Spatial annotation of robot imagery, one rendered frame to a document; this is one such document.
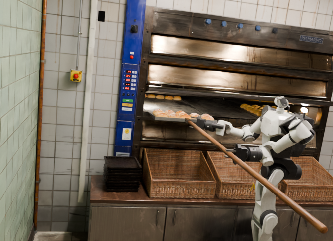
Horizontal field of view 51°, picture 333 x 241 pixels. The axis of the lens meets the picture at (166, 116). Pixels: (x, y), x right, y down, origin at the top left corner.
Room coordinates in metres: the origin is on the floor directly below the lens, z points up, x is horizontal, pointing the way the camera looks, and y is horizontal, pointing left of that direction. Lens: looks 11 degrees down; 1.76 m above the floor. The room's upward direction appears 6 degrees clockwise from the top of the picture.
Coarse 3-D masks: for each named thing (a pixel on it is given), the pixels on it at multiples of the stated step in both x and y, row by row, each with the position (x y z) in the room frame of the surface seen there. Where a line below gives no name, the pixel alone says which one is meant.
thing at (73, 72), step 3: (72, 69) 2.93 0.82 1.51; (72, 72) 2.92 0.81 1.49; (75, 72) 2.92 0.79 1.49; (78, 72) 2.93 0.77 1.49; (81, 72) 2.93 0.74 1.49; (72, 75) 2.92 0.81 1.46; (78, 75) 2.93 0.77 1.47; (81, 75) 2.93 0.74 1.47; (72, 78) 2.92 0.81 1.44; (78, 78) 2.93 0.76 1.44; (81, 78) 2.94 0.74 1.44; (72, 81) 2.92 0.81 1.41; (75, 81) 2.93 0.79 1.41; (78, 81) 2.93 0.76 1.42; (81, 81) 2.94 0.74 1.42
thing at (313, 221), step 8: (200, 128) 2.57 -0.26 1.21; (208, 136) 2.36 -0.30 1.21; (216, 144) 2.19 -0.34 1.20; (224, 152) 2.05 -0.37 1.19; (240, 160) 1.86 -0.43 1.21; (248, 168) 1.75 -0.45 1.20; (256, 176) 1.65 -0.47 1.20; (264, 184) 1.57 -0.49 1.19; (272, 184) 1.54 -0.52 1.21; (272, 192) 1.50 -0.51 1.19; (280, 192) 1.45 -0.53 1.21; (288, 200) 1.38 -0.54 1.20; (296, 208) 1.32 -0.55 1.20; (304, 216) 1.26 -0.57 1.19; (312, 216) 1.24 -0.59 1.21; (312, 224) 1.21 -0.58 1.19; (320, 224) 1.19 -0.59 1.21
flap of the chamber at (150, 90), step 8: (152, 88) 2.99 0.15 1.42; (200, 96) 3.27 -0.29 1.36; (208, 96) 3.21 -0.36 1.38; (216, 96) 3.15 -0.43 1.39; (224, 96) 3.13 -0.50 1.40; (232, 96) 3.14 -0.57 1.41; (240, 96) 3.16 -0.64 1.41; (248, 96) 3.18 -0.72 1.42; (296, 104) 3.45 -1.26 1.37; (304, 104) 3.39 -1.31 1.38; (312, 104) 3.32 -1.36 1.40; (320, 104) 3.33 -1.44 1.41; (328, 104) 3.35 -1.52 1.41
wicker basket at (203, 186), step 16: (144, 160) 3.02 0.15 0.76; (160, 160) 3.10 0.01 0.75; (176, 160) 3.14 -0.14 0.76; (192, 160) 3.18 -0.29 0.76; (144, 176) 2.97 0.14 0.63; (160, 176) 3.07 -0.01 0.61; (176, 176) 3.11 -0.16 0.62; (192, 176) 3.15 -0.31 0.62; (208, 176) 2.94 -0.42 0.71; (160, 192) 2.76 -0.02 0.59; (176, 192) 2.80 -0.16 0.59; (192, 192) 2.84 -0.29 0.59; (208, 192) 2.76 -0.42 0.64
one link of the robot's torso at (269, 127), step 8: (272, 112) 2.49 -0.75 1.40; (280, 112) 2.44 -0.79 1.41; (288, 112) 2.57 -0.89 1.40; (304, 112) 2.34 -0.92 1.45; (264, 120) 2.50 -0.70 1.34; (272, 120) 2.37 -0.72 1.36; (280, 120) 2.34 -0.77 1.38; (312, 120) 2.39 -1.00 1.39; (264, 128) 2.48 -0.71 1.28; (272, 128) 2.36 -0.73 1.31; (312, 128) 2.39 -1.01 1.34; (264, 136) 2.48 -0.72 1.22; (272, 136) 2.36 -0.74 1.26; (280, 136) 2.34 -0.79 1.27; (296, 144) 2.38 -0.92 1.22; (272, 152) 2.38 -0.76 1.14; (280, 152) 2.37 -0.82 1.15; (288, 152) 2.37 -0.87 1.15; (296, 152) 2.39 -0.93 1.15
